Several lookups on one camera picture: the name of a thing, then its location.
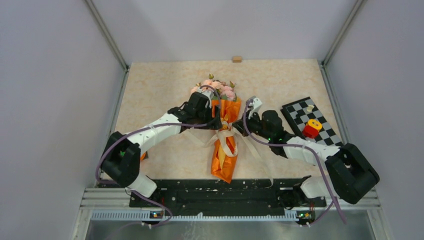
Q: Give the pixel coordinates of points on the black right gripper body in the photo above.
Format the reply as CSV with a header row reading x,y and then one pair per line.
x,y
255,125

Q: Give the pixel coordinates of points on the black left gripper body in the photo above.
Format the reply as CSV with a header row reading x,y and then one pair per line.
x,y
206,117

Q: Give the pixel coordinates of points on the pink brown rose stem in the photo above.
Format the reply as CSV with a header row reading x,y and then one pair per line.
x,y
210,81

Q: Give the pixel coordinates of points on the cream printed ribbon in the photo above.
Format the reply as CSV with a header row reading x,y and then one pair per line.
x,y
251,148

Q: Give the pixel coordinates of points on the orange yellow wrapping paper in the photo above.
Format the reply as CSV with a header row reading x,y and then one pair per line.
x,y
225,153

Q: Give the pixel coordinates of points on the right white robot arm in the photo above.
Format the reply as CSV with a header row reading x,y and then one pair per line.
x,y
347,173

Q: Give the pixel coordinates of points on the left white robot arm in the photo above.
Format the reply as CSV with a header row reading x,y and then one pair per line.
x,y
121,158

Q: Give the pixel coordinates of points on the black silver chessboard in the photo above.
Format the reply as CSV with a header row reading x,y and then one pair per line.
x,y
297,117

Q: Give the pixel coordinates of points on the red oval toy block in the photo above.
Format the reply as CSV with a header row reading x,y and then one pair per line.
x,y
310,132

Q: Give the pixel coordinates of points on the yellow traffic light toy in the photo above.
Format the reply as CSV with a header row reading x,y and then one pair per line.
x,y
314,123

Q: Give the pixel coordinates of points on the white chess knight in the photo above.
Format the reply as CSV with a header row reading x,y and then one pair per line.
x,y
310,108

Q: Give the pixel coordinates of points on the small wooden block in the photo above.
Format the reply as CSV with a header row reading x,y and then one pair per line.
x,y
237,59

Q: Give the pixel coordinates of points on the orange tape measure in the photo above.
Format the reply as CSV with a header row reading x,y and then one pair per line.
x,y
144,156

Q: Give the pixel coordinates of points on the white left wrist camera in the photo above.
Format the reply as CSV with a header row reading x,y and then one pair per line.
x,y
209,94

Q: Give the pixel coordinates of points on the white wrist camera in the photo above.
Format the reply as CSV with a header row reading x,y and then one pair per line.
x,y
253,104
209,94

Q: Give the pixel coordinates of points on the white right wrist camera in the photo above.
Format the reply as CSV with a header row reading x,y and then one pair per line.
x,y
253,104

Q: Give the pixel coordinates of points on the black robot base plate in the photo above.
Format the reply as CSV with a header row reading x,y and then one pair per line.
x,y
240,198

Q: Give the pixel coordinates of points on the aluminium frame rail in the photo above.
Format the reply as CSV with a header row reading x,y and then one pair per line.
x,y
116,204

